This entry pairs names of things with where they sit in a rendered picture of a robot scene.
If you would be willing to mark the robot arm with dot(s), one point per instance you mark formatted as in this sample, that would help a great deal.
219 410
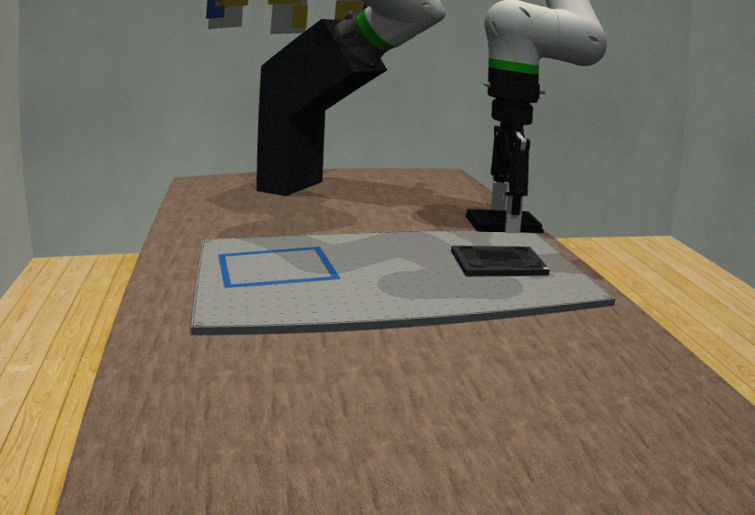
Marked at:
518 33

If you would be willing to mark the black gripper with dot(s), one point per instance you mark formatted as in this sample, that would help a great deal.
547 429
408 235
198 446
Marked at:
512 118

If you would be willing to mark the blue tape rectangle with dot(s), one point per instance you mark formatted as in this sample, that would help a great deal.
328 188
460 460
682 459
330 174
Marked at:
322 256

